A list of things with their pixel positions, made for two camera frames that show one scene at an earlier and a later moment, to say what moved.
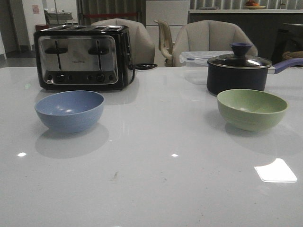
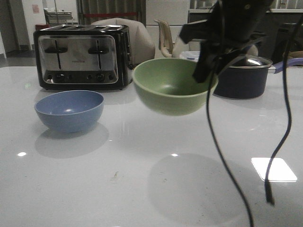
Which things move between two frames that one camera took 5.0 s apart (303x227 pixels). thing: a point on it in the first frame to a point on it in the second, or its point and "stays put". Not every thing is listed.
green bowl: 251,110 to 167,85
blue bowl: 70,111 stays put
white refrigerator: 174,12 stays put
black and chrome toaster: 83,57 stays put
